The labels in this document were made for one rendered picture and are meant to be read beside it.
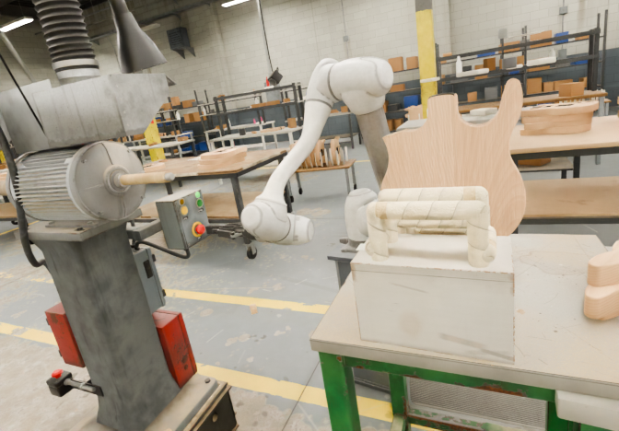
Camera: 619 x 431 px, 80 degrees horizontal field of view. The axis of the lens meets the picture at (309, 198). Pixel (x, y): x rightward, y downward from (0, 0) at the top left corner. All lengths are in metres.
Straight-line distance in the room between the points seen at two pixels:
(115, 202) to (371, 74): 0.90
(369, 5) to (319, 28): 1.68
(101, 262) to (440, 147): 1.16
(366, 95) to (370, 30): 10.96
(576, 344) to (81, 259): 1.34
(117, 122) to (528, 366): 0.97
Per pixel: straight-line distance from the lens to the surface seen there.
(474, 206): 0.63
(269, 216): 1.09
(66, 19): 1.17
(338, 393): 0.90
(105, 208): 1.28
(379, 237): 0.67
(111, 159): 1.30
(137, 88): 1.03
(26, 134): 1.46
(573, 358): 0.79
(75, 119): 1.10
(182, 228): 1.47
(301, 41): 12.95
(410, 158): 0.99
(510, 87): 0.95
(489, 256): 0.66
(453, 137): 0.96
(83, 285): 1.48
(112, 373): 1.64
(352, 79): 1.27
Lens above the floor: 1.41
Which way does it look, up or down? 15 degrees down
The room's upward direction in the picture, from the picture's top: 9 degrees counter-clockwise
